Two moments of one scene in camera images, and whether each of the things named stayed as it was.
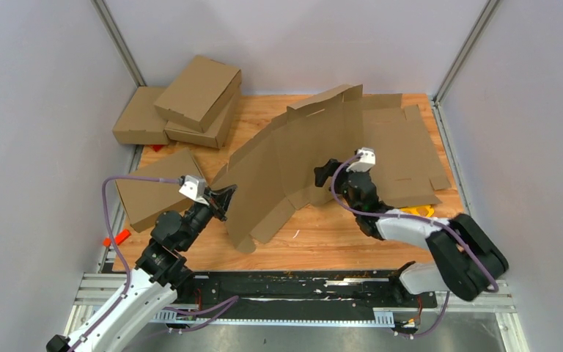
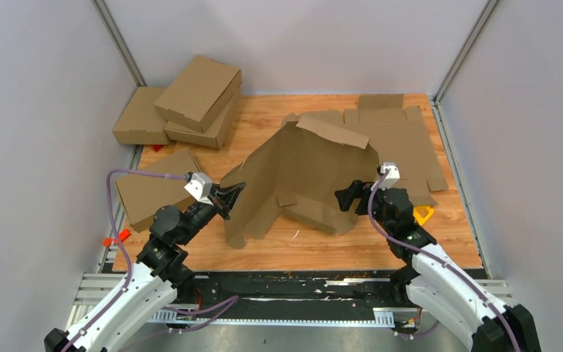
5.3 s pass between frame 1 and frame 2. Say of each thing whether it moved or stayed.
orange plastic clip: stayed
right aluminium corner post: stayed
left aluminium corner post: stayed
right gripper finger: moved
